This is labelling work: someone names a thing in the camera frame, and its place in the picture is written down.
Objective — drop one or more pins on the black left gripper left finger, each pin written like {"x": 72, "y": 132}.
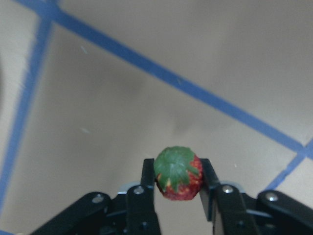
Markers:
{"x": 131, "y": 212}

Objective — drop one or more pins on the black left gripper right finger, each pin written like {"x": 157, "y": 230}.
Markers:
{"x": 232, "y": 212}

